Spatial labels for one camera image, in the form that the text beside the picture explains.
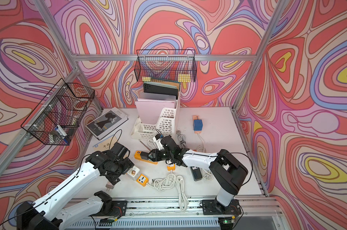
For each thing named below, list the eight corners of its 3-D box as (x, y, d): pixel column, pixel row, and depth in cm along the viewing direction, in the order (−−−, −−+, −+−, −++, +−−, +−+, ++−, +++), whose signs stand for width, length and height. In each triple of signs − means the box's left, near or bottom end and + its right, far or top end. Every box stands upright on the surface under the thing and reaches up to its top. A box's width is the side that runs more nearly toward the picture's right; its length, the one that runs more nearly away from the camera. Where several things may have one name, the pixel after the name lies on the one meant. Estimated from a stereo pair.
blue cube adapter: (193, 132, 106) (195, 125, 99) (192, 122, 112) (194, 115, 106) (201, 132, 106) (202, 125, 99) (199, 122, 112) (201, 115, 106)
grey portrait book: (86, 128, 108) (84, 125, 105) (117, 108, 122) (116, 105, 119) (97, 140, 101) (95, 138, 98) (129, 118, 114) (128, 115, 112)
